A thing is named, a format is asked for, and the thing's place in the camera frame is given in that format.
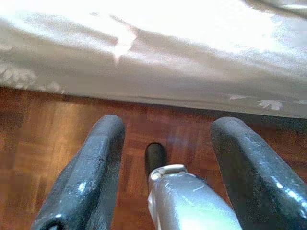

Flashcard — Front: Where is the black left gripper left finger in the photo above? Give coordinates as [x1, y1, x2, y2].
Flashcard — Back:
[31, 114, 126, 230]

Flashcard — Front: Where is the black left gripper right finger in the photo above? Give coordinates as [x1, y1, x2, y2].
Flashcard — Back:
[210, 116, 307, 230]

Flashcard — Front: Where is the beige floral bedspread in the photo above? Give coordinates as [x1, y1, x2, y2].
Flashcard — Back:
[0, 0, 307, 119]

